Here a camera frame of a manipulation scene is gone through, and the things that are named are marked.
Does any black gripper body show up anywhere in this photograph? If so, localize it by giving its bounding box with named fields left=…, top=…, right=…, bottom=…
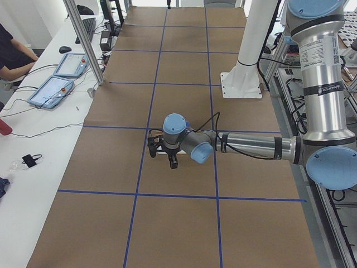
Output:
left=167, top=152, right=179, bottom=169

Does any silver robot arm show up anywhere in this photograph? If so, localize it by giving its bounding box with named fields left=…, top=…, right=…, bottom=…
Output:
left=158, top=1, right=356, bottom=190

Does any white towel rack base tray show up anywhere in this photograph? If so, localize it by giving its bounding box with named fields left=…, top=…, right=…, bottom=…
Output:
left=157, top=135, right=186, bottom=154

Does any small metal cylinder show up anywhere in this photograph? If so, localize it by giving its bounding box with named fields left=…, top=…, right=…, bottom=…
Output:
left=87, top=88, right=95, bottom=98

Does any lower blue teach pendant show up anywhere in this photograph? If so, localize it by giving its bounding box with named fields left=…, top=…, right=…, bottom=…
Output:
left=27, top=75, right=74, bottom=109

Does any blue teach pendant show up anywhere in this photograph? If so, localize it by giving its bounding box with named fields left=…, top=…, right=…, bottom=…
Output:
left=54, top=52, right=88, bottom=78
left=27, top=75, right=74, bottom=109

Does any black power adapter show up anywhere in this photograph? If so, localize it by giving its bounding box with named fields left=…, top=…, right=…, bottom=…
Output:
left=99, top=30, right=112, bottom=51

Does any upper blue teach pendant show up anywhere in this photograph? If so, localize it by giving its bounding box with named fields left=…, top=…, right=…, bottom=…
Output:
left=54, top=52, right=88, bottom=78

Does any black computer mouse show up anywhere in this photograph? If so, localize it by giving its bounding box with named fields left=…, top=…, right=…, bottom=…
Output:
left=59, top=46, right=72, bottom=54

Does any black keyboard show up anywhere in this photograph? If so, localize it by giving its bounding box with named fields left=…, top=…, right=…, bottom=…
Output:
left=82, top=17, right=96, bottom=42

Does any red fire extinguisher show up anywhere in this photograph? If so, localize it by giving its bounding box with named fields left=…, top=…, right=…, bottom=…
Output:
left=0, top=119, right=12, bottom=136

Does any seated person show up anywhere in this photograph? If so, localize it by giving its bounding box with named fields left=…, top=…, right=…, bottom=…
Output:
left=1, top=25, right=39, bottom=82

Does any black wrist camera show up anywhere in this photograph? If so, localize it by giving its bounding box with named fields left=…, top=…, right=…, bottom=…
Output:
left=147, top=133, right=160, bottom=158

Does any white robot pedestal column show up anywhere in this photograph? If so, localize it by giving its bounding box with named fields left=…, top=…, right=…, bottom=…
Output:
left=220, top=0, right=280, bottom=99

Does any aluminium frame post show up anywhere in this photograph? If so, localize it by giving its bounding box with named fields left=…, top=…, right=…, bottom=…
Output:
left=63, top=0, right=104, bottom=86

